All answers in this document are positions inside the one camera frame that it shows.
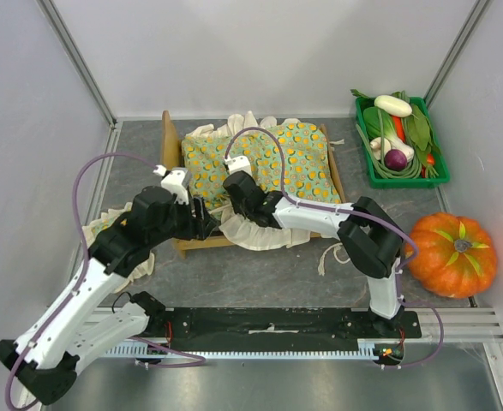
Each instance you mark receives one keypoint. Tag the green toy spinach leaves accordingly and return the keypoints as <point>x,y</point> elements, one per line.
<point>418,129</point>

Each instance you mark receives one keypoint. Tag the wooden pet bed frame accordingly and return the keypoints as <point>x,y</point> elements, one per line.
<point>172,156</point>

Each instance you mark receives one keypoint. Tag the green toy long beans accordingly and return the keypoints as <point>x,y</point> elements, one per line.
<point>412,170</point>

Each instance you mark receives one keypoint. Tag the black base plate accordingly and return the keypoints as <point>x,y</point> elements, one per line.
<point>277,329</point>

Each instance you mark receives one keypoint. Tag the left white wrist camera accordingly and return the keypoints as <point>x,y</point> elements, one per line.
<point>176,181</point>

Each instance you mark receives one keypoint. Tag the orange toy carrot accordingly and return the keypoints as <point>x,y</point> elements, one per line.
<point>399,127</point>

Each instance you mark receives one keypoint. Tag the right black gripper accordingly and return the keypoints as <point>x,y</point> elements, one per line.
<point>237,199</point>

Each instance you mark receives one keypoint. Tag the toy bok choy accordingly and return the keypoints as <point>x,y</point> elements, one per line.
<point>379,123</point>

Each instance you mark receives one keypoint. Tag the white toy mushroom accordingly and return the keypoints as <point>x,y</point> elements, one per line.
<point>380,147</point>

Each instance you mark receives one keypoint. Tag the purple toy onion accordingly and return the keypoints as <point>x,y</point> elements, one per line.
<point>395,160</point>

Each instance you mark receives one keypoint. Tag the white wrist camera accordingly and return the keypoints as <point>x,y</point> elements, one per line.
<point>236,164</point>
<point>176,181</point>

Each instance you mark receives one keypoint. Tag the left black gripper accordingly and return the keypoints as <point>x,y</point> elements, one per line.
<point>199,227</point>

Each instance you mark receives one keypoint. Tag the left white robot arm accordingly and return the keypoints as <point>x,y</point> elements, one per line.
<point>48,357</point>

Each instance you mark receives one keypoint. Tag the grey slotted cable duct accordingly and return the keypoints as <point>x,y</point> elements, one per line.
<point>138,350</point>

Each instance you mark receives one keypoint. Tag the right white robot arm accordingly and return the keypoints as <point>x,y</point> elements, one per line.
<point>370,238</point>

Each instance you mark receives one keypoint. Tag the white toy radish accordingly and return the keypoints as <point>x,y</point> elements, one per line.
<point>393,106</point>

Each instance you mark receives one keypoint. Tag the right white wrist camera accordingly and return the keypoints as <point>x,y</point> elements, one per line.
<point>236,164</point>

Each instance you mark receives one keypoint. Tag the orange toy pumpkin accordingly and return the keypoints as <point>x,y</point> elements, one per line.
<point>452,256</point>

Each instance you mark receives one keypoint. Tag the large lemon print cushion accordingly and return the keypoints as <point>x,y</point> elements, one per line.
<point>291,154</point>

